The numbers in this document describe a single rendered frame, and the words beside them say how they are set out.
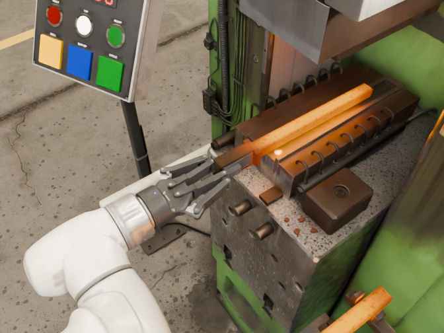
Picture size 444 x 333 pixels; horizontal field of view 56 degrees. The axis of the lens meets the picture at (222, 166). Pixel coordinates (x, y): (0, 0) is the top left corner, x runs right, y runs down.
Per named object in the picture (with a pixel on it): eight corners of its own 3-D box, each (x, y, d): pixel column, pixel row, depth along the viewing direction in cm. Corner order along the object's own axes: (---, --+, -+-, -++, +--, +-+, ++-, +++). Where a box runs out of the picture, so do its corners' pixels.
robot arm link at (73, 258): (105, 217, 79) (140, 274, 74) (24, 261, 73) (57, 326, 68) (97, 192, 69) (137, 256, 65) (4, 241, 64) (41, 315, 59)
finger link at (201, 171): (172, 201, 78) (168, 196, 79) (217, 170, 83) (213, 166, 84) (170, 188, 75) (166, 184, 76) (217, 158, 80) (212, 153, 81)
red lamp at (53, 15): (54, 28, 107) (49, 13, 104) (47, 20, 110) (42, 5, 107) (65, 24, 109) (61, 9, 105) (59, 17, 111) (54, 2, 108)
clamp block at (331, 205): (328, 237, 85) (335, 220, 80) (300, 209, 89) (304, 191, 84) (368, 209, 90) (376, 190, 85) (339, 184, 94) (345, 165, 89)
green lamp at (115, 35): (115, 50, 101) (112, 34, 98) (107, 41, 104) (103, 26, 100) (127, 45, 102) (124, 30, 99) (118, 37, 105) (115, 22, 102)
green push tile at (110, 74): (118, 93, 105) (122, 63, 102) (95, 84, 107) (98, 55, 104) (123, 92, 106) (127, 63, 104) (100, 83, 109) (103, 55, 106)
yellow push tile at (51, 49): (58, 69, 111) (61, 41, 108) (38, 61, 113) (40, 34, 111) (63, 69, 112) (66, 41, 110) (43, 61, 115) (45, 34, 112)
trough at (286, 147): (277, 164, 88) (278, 160, 87) (261, 149, 91) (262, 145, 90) (403, 89, 104) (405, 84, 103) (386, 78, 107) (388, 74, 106)
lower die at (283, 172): (289, 198, 91) (294, 174, 85) (234, 145, 102) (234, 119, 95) (409, 120, 107) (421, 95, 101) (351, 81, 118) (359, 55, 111)
